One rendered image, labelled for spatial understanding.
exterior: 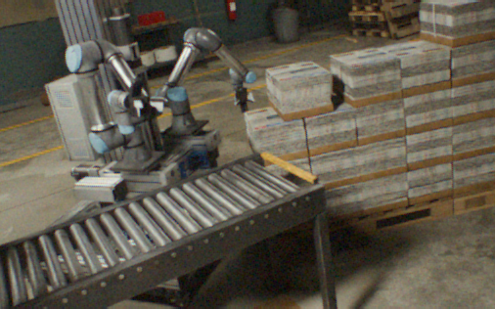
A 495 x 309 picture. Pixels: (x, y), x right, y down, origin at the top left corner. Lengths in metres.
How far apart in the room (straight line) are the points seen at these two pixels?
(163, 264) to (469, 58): 2.06
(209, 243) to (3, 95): 7.37
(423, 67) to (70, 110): 1.98
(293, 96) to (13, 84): 6.75
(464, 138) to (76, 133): 2.26
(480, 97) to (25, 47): 7.23
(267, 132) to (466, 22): 1.24
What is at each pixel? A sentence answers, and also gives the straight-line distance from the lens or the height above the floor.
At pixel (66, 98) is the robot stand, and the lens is 2.97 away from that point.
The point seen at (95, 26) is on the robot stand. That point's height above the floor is 1.50.
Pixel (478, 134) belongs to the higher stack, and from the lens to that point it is 3.28.
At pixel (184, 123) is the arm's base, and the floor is 0.85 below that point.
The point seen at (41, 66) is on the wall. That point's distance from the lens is 8.99.
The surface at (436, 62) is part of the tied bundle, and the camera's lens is 3.02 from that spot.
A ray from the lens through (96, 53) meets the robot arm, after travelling 2.48.
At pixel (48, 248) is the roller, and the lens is 2.11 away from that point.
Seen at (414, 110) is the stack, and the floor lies 0.74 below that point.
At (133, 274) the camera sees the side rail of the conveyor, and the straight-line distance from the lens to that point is 1.83.
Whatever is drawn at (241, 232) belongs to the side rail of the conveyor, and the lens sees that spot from 1.93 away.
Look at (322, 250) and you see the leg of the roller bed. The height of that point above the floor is 0.51.
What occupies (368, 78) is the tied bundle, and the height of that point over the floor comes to 0.98.
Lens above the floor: 1.72
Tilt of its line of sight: 22 degrees down
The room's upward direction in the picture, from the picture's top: 10 degrees counter-clockwise
